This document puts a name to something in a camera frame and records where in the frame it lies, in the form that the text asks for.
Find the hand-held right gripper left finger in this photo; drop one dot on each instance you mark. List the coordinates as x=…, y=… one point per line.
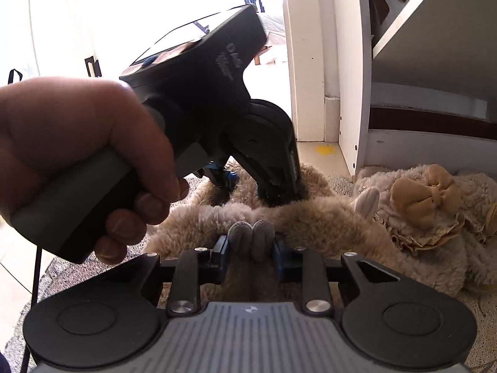
x=225, y=260

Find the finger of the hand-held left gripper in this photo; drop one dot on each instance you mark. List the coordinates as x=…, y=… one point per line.
x=279, y=194
x=223, y=176

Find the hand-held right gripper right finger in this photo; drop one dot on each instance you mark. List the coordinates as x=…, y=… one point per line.
x=278, y=260

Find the beige sheep plush slipper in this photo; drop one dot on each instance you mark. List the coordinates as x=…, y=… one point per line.
x=240, y=186
x=310, y=217

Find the white shoe cabinet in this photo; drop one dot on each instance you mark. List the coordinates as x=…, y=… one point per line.
x=427, y=151

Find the person's left hand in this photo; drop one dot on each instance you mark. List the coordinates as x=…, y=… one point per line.
x=58, y=132

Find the printed cartoon doormat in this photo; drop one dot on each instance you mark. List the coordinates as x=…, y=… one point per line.
x=341, y=180

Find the yellow star sticker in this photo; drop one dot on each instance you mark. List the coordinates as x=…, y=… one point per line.
x=325, y=149

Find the bed with grey sheet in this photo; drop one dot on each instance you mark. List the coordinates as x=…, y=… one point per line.
x=271, y=35

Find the black door latch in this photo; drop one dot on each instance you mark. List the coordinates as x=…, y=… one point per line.
x=92, y=68

